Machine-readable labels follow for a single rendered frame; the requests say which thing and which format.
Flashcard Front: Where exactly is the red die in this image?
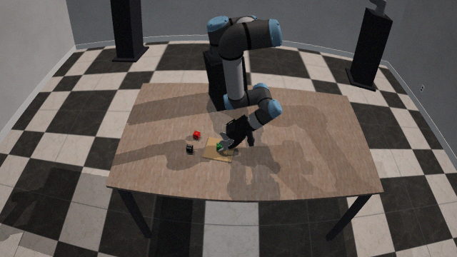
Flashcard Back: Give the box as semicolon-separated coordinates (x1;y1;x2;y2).
193;131;201;140

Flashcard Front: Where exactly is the tan flat mat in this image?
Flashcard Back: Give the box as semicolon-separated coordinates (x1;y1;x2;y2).
203;137;235;163

